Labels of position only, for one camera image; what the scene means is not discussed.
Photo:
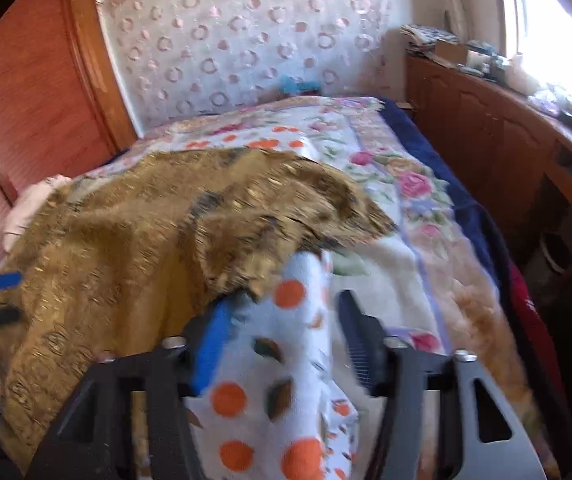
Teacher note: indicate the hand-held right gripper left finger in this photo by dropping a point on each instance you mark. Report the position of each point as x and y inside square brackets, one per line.
[213, 345]

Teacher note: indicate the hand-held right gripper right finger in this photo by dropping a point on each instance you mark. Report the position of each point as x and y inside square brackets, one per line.
[362, 355]

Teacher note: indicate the golden paisley cloth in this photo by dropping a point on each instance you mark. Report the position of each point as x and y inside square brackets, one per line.
[116, 260]

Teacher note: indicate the orange print bed sheet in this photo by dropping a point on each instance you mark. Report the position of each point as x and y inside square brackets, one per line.
[286, 360]

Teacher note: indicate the pale cloth bundle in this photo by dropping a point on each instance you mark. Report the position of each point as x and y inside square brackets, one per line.
[31, 205]

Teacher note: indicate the red cloth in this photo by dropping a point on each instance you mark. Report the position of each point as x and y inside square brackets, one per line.
[531, 310]

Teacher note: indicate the floral rose blanket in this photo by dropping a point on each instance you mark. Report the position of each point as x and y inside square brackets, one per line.
[406, 185]

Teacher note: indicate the navy blue blanket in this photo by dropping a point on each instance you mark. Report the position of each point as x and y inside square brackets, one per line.
[466, 210]

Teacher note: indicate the wooden headboard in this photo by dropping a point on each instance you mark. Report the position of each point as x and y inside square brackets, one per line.
[31, 85]

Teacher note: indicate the wooden cabinet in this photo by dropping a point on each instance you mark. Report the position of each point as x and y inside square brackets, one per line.
[491, 120]

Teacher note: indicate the blue toy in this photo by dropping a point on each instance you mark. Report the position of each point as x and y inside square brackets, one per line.
[291, 85]

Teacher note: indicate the circle pattern curtain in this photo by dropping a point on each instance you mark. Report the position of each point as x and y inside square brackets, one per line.
[246, 60]

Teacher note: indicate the cardboard box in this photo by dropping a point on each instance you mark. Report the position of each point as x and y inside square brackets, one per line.
[448, 51]

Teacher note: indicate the stack of printed cloths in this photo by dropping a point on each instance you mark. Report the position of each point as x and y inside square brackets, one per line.
[423, 35]

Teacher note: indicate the window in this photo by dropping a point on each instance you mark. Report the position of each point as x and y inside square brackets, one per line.
[556, 20]

